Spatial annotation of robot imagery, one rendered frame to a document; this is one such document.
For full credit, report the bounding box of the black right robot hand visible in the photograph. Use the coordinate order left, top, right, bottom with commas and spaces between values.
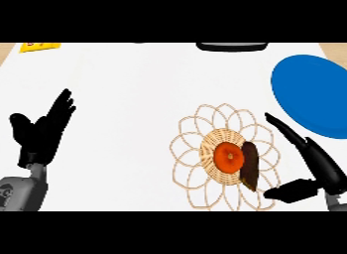
262, 112, 347, 204

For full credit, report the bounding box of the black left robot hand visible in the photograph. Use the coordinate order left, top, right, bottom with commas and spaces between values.
9, 87, 79, 170

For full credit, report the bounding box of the orange and brown squash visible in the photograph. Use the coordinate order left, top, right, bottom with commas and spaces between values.
213, 141, 262, 192

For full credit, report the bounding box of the blue plate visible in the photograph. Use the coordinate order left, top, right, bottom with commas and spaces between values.
269, 54, 347, 140

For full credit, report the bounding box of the woven wicker flower placemat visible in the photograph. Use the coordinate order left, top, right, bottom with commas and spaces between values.
169, 102, 282, 211

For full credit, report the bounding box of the yellow box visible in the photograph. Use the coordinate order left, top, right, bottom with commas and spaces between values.
18, 42, 64, 54

